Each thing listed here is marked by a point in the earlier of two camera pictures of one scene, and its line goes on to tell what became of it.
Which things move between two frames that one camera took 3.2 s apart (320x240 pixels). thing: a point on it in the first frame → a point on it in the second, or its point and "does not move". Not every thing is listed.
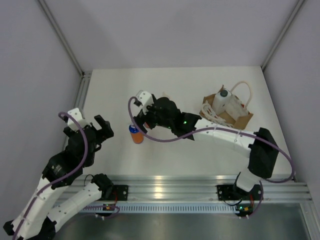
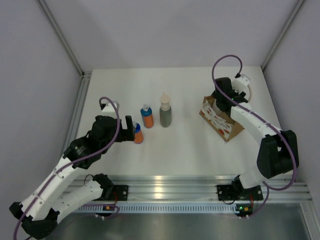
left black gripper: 107,131 → 126,134
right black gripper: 142,118 → 242,94
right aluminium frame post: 291,18 does not move
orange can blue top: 137,136 does not move
